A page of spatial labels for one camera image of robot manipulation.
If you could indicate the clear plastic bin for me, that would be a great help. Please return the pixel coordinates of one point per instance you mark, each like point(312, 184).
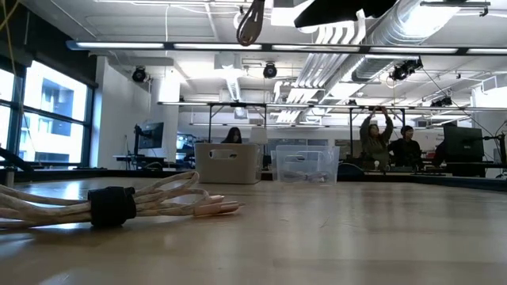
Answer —
point(285, 158)

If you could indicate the large black monitor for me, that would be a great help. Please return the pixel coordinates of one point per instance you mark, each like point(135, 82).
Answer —
point(463, 144)

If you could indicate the black aluminium table frame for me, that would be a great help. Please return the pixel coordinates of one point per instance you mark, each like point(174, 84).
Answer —
point(79, 173)

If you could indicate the long ceiling light bar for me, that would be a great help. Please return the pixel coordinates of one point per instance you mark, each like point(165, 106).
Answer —
point(119, 46)

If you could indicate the black hanging spotlight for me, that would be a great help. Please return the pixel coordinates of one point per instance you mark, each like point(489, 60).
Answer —
point(270, 70)
point(138, 74)

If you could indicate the dark office chair back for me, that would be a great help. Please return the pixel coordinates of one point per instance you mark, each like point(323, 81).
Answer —
point(350, 172)

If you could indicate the black monitor on arm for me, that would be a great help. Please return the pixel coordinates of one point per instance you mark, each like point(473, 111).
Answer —
point(150, 135)

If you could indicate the black ceiling-mounted device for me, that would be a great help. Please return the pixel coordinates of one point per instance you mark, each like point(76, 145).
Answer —
point(406, 69)

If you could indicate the person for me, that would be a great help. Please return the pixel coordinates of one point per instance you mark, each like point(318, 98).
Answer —
point(233, 135)
point(406, 152)
point(374, 146)

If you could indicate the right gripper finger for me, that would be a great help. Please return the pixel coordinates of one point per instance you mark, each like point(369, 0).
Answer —
point(344, 12)

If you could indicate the opaque grey-white plastic bin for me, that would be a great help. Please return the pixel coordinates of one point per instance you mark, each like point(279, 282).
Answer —
point(245, 166)

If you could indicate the black background workstation frame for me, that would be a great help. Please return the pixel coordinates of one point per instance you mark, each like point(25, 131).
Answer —
point(237, 105)

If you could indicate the silver ceiling duct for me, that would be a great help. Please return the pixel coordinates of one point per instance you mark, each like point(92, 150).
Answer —
point(396, 31)

